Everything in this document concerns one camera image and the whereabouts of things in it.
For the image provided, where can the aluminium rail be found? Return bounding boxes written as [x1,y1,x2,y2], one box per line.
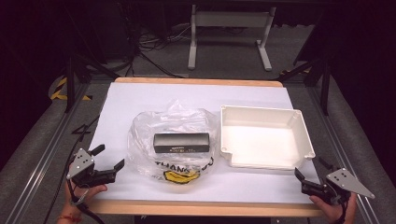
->
[306,86,382,224]
[5,83,92,224]

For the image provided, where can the red bracelet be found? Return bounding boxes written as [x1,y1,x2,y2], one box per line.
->
[58,214,82,223]

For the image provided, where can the white square plastic bin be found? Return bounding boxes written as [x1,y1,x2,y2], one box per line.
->
[219,105,317,172]

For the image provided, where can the clear plastic bag yellow print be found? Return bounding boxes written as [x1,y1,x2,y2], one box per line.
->
[126,99,219,186]

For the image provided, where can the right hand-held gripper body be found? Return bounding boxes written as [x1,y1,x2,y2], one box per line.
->
[301,168,376,206]

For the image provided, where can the right hand-held gripper cable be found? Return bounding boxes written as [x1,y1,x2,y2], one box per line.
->
[336,200,348,224]

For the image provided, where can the white paper sheet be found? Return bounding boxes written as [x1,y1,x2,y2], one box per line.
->
[88,81,321,205]

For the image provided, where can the bundle of floor cables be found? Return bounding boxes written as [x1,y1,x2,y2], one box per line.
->
[122,23,194,79]

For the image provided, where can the person's left hand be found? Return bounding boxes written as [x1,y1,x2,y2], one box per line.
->
[64,181,108,217]

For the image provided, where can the white metal table frame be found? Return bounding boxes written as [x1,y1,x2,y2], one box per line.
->
[187,4,277,72]

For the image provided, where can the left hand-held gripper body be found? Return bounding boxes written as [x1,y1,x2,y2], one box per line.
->
[65,147,117,189]

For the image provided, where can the person's right hand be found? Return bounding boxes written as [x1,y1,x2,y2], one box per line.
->
[309,193,358,224]

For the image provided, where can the black stand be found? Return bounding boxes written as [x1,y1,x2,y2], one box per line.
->
[277,55,332,117]
[63,53,121,114]

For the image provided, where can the black rectangular box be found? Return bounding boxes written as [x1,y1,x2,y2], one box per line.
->
[152,132,211,154]

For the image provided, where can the yellow black floor tape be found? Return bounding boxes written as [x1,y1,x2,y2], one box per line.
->
[49,76,93,102]

